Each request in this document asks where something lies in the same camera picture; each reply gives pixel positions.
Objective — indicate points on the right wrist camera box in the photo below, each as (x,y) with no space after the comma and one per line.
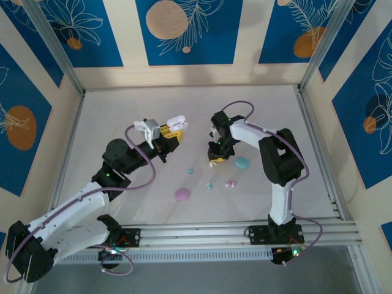
(214,133)

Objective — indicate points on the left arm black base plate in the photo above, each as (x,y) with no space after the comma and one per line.
(134,237)

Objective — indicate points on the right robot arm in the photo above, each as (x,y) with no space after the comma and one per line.
(280,202)

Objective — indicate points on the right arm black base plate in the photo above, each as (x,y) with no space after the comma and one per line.
(255,235)

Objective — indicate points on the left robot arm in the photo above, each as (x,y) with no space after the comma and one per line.
(76,202)

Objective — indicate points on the blue earbud charging case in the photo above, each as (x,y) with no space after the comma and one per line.
(242,162)

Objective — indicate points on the aluminium mounting rail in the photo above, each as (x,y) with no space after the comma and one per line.
(199,234)

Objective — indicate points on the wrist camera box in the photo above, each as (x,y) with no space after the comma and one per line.
(148,131)
(214,133)

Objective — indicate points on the aluminium frame post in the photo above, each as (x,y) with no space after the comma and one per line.
(324,46)
(55,46)

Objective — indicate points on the white earbud charging case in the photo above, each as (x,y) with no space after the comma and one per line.
(179,126)

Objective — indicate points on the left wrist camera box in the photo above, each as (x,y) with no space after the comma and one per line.
(148,131)

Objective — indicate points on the white table cloth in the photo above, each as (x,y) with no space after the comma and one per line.
(137,101)

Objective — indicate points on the white earbud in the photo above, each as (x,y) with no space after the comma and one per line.
(212,164)

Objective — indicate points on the aluminium side rail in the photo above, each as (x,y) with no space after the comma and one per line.
(303,107)
(74,122)

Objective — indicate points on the pink earbud charging case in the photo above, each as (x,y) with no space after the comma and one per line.
(182,194)

